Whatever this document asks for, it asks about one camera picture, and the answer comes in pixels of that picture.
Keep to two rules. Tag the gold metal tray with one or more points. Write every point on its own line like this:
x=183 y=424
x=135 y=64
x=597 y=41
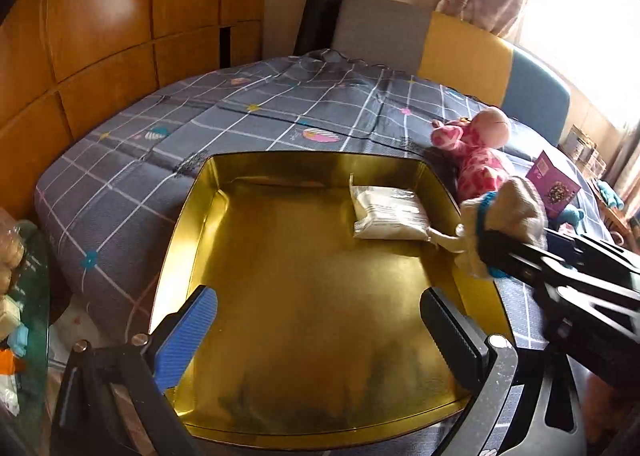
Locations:
x=318 y=340

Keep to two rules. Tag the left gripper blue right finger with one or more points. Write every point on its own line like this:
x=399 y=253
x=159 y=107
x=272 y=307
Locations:
x=483 y=364

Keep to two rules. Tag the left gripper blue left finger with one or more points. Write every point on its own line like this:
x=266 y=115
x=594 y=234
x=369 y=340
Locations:
x=149 y=371

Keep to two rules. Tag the glass side table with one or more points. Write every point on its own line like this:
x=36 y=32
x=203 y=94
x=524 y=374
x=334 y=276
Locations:
x=25 y=304

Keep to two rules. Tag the wooden wardrobe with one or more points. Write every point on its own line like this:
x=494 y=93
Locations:
x=68 y=65

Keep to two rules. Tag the yellow blue grey headboard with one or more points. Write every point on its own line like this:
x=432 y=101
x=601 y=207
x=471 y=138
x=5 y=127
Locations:
x=456 y=54

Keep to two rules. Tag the white wet wipes pack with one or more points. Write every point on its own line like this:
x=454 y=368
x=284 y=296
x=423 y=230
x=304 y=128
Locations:
x=388 y=213

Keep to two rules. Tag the grey plaid bed cover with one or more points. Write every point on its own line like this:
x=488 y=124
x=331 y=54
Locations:
x=108 y=204

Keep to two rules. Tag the black rolled mat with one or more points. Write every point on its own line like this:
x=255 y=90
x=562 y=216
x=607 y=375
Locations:
x=317 y=26

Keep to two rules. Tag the pink giraffe plush toy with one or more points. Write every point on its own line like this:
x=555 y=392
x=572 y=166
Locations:
x=475 y=147

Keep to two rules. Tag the purple cardboard box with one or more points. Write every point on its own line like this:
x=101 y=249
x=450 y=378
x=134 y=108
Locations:
x=555 y=180

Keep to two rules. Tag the teal object on desk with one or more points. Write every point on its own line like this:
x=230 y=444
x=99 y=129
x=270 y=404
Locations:
x=611 y=199

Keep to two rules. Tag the wooden side desk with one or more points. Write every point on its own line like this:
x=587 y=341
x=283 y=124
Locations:
x=614 y=221

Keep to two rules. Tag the teal plush bear pink scarf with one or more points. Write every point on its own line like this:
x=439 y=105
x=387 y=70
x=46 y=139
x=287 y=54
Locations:
x=568 y=220

